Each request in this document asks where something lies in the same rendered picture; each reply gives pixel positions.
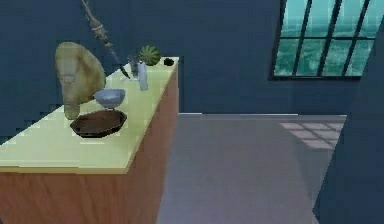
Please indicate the green striped watermelon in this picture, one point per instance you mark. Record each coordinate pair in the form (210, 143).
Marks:
(150, 55)

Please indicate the small black round object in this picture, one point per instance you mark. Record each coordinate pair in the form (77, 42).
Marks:
(168, 61)

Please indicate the clear glass bottle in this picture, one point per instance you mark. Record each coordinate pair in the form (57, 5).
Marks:
(143, 76)

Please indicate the small grey glass vase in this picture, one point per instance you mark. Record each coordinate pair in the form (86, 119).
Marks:
(134, 66)

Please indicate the pale blue bowl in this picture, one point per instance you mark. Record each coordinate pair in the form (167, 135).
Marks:
(110, 96)

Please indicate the wooden counter with yellow top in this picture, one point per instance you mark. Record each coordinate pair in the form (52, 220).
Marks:
(110, 146)

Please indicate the dark brown shallow dish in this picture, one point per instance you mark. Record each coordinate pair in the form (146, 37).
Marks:
(98, 124)

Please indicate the tan rounded sculpture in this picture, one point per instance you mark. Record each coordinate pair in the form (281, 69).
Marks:
(78, 75)

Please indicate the brown twisted branch stick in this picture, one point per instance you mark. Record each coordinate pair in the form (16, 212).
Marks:
(100, 33)

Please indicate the black framed window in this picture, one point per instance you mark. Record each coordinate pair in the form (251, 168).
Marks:
(323, 38)

